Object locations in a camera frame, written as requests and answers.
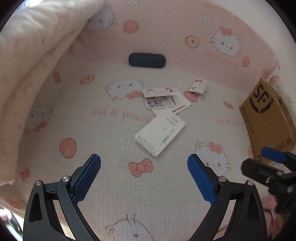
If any dark blue glasses case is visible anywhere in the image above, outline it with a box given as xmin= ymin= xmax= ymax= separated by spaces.
xmin=129 ymin=53 xmax=166 ymax=69

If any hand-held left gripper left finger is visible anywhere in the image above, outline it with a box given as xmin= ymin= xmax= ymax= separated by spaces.
xmin=23 ymin=153 xmax=101 ymax=241

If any cream folded quilt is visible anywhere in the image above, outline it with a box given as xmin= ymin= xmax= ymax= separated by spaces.
xmin=0 ymin=0 xmax=109 ymax=186

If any white spiral notebook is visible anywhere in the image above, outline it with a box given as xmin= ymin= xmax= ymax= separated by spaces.
xmin=134 ymin=109 xmax=186 ymax=157

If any small white card packet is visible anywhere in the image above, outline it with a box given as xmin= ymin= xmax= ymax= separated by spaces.
xmin=188 ymin=79 xmax=208 ymax=100

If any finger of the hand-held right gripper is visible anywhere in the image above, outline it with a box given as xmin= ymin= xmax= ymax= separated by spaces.
xmin=261 ymin=147 xmax=296 ymax=167
xmin=240 ymin=158 xmax=296 ymax=186

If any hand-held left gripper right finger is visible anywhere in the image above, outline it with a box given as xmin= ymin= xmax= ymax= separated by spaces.
xmin=187 ymin=153 xmax=267 ymax=241

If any colourful sticker sheet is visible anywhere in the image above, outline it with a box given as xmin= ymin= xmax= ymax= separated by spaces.
xmin=145 ymin=95 xmax=175 ymax=110

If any white folded card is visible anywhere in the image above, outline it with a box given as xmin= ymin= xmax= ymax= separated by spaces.
xmin=142 ymin=88 xmax=178 ymax=98

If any white envelope with red print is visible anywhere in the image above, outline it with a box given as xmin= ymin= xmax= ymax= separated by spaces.
xmin=151 ymin=89 xmax=192 ymax=115

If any brown cardboard box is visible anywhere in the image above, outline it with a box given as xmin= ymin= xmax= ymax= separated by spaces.
xmin=239 ymin=78 xmax=296 ymax=165

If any pink cat printed bed sheet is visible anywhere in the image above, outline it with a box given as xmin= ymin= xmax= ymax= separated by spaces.
xmin=0 ymin=0 xmax=296 ymax=241

